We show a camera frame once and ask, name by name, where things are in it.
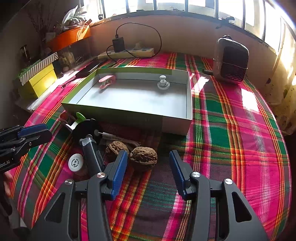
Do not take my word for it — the white round cap bottle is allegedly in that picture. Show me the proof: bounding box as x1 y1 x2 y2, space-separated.
68 153 84 176

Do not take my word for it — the striped gift box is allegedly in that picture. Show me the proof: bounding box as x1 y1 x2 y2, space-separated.
18 52 59 86

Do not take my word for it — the brown walnut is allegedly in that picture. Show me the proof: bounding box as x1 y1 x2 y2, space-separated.
105 141 130 160
129 147 158 169

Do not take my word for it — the spotted cream curtain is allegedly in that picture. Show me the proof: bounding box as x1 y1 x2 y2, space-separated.
262 23 295 135

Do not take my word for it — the white green shallow box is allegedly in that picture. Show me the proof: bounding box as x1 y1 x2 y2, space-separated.
62 67 193 136

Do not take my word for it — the pink plastic clip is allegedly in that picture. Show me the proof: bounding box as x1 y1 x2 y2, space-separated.
98 75 116 90

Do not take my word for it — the black charger adapter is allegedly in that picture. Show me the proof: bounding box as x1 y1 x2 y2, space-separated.
112 35 125 52

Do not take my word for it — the silver black space heater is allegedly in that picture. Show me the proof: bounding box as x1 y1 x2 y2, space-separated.
213 35 249 84

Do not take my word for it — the black charger cable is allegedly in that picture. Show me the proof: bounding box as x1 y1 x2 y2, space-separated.
106 22 163 63

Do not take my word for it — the black rectangular device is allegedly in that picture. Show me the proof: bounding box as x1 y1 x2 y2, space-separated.
79 135 105 176

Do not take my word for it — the pink silicone cable holder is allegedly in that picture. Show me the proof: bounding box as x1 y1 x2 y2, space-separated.
58 111 73 125

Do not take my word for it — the potted green plant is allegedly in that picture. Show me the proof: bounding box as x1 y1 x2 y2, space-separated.
61 6 92 31

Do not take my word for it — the white power strip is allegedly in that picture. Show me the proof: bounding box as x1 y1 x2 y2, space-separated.
97 48 154 59

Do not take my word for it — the green white spool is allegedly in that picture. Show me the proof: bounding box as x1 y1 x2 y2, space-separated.
65 112 86 132

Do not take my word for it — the yellow storage box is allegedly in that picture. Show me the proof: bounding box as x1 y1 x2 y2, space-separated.
18 64 57 99

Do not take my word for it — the small white grey knob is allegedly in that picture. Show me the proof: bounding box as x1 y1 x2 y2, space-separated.
158 75 170 90

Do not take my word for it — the orange planter box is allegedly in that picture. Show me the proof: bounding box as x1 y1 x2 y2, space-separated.
47 26 91 52

